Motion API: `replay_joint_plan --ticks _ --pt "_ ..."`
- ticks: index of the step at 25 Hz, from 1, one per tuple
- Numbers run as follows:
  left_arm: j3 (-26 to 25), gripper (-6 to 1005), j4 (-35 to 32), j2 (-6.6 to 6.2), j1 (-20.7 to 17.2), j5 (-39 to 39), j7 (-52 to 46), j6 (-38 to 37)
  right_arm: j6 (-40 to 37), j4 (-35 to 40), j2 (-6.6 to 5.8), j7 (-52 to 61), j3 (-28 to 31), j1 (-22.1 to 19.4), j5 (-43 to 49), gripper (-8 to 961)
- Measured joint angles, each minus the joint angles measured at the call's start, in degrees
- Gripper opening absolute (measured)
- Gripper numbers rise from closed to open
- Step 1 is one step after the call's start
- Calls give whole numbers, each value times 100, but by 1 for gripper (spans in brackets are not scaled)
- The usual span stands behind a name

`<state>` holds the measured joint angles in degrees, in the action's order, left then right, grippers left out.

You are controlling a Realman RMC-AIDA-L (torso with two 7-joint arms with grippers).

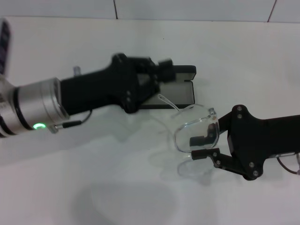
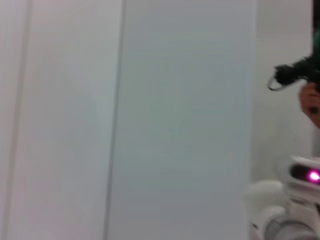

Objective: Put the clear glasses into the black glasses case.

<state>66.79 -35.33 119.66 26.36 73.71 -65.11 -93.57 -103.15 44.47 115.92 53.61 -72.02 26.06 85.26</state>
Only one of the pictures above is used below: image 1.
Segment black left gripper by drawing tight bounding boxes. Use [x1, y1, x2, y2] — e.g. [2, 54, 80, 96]
[60, 53, 178, 115]

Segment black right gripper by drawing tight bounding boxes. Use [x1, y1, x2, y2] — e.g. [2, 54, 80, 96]
[189, 105, 300, 180]

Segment clear white glasses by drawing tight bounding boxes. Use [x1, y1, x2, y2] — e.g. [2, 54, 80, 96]
[157, 93, 221, 178]

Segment left arm cable with connector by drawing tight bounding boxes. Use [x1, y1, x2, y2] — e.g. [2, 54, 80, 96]
[48, 110, 92, 135]

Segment black glasses case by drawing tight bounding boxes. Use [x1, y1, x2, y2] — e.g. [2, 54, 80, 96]
[140, 65, 197, 110]

